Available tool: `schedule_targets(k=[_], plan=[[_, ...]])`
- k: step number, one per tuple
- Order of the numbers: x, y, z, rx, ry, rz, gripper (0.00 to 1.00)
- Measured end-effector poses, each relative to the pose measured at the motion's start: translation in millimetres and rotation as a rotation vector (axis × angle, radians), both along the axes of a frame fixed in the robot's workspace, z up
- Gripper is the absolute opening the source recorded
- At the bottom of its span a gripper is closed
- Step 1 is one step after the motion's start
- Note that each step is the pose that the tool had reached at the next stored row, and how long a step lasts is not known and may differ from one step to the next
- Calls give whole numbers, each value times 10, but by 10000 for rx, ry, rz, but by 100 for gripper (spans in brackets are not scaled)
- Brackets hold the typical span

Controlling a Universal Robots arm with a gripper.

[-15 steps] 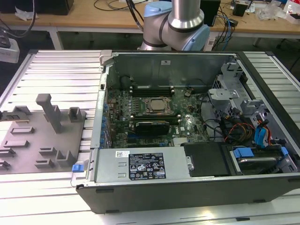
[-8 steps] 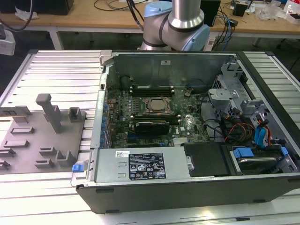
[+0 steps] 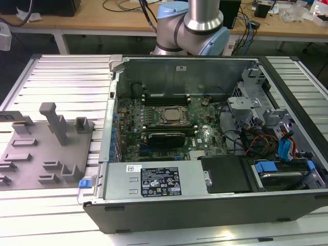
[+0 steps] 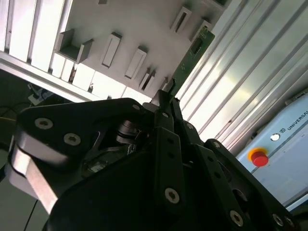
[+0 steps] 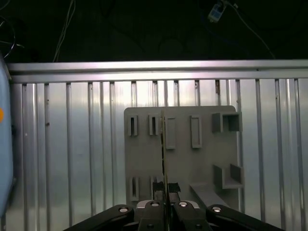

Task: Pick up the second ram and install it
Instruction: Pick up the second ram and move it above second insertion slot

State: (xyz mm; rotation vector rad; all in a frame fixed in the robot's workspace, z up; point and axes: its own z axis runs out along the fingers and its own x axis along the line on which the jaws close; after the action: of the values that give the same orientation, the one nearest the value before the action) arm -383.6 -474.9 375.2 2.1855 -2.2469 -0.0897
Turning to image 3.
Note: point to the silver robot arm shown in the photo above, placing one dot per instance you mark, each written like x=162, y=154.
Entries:
x=202, y=18

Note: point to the RAM slot white latches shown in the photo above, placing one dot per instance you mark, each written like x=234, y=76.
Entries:
x=166, y=100
x=196, y=133
x=196, y=127
x=166, y=94

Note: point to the silver CPU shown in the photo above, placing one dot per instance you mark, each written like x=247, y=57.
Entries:
x=171, y=114

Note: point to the metal CPU socket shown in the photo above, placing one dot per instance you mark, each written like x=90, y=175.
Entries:
x=156, y=109

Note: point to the green motherboard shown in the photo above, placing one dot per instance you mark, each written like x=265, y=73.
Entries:
x=207, y=128

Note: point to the round coin battery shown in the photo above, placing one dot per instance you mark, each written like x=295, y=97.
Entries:
x=204, y=102

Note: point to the silver chipset heatsink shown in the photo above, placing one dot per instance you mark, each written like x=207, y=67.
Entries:
x=197, y=153

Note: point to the silver power supply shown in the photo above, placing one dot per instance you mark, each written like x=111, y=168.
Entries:
x=115, y=179

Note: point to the black plastic shroud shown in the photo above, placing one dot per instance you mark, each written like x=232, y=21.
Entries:
x=225, y=174

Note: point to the grey metal disk bay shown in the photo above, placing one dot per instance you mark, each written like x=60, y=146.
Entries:
x=243, y=102

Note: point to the grey parts rack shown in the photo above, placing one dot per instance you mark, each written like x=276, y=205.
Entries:
x=77, y=151

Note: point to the black PC case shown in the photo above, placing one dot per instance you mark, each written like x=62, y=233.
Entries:
x=179, y=217

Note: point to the blue plastic latch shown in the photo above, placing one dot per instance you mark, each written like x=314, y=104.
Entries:
x=85, y=184

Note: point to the white power strip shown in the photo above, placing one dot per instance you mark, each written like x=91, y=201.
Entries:
x=229, y=47

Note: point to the hard disk in blue carrier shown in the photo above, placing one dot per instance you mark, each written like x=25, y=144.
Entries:
x=266, y=167

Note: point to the wooden desk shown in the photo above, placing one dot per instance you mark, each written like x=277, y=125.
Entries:
x=107, y=20

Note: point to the tall black box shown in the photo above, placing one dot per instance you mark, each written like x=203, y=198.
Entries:
x=232, y=14

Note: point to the small black adapter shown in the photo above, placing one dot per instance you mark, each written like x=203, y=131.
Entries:
x=255, y=24

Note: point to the small black box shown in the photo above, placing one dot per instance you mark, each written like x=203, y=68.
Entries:
x=262, y=10

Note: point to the wide black box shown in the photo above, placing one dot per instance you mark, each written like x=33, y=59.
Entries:
x=46, y=7

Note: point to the clear plastic bag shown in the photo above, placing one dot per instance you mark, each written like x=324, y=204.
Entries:
x=294, y=12

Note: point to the white paper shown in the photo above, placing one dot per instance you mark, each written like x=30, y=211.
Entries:
x=29, y=16

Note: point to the grey device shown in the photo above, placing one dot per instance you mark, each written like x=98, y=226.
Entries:
x=5, y=38

